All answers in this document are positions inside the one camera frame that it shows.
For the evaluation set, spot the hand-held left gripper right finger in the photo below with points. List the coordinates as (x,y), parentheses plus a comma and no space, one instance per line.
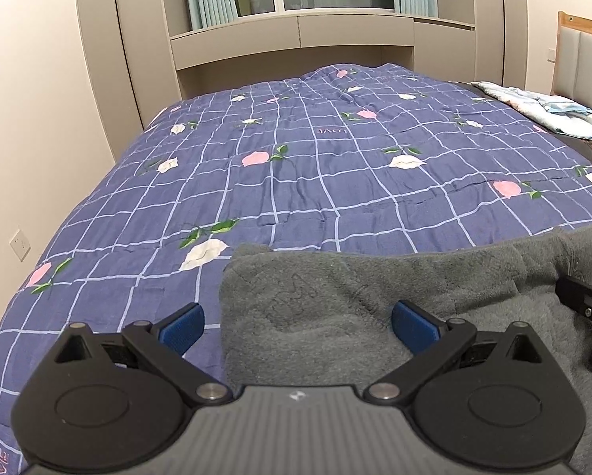
(413,326)

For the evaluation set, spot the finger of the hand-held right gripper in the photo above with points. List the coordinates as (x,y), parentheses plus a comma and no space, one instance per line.
(580,297)

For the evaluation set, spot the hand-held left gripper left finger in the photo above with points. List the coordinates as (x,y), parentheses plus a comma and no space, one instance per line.
(183,329)

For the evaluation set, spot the grey fleece towel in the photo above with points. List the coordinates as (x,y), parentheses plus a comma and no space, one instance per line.
(325,297)

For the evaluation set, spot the blue checked floral quilt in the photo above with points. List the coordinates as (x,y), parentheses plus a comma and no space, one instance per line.
(325,183)

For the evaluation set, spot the light blue patterned bedding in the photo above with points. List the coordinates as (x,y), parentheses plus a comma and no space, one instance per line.
(548,106)

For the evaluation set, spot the wooden padded headboard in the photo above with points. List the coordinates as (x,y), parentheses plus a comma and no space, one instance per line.
(585,64)

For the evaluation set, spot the beige tall wardrobe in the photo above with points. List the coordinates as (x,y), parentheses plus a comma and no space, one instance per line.
(494,20)
(127,44)

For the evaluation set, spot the beige window alcove cabinet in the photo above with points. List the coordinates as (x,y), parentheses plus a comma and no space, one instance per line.
(296,34)

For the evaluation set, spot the white wall socket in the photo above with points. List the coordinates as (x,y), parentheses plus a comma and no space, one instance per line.
(19,246)

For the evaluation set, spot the white wall switch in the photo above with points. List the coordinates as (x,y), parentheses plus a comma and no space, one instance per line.
(552,55)

